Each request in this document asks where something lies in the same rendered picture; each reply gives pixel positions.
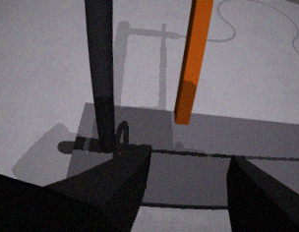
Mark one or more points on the orange handle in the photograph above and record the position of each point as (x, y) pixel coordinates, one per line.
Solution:
(198, 30)

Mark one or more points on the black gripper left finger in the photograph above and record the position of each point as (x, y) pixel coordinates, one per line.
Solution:
(105, 198)

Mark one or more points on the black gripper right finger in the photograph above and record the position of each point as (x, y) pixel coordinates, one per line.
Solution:
(257, 202)

